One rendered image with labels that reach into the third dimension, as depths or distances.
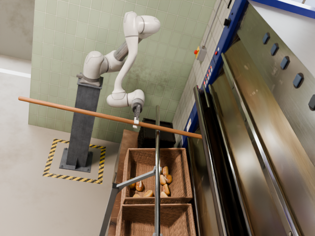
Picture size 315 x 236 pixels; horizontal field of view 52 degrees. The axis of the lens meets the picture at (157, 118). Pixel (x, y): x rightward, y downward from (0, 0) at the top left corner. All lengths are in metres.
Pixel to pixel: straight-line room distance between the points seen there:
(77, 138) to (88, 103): 0.44
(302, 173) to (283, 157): 0.13
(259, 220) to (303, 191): 0.30
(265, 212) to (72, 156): 2.37
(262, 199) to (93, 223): 1.92
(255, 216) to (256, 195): 0.10
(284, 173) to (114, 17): 2.33
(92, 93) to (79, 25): 0.71
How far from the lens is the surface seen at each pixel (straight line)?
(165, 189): 2.66
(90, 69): 2.91
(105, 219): 2.36
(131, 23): 2.49
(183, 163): 2.70
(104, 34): 3.31
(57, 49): 3.47
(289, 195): 1.32
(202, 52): 2.98
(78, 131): 3.26
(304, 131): 1.34
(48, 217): 3.13
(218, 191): 1.62
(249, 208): 1.58
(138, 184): 2.62
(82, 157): 3.47
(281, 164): 1.41
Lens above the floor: 2.49
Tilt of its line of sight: 33 degrees down
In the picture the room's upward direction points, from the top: 18 degrees clockwise
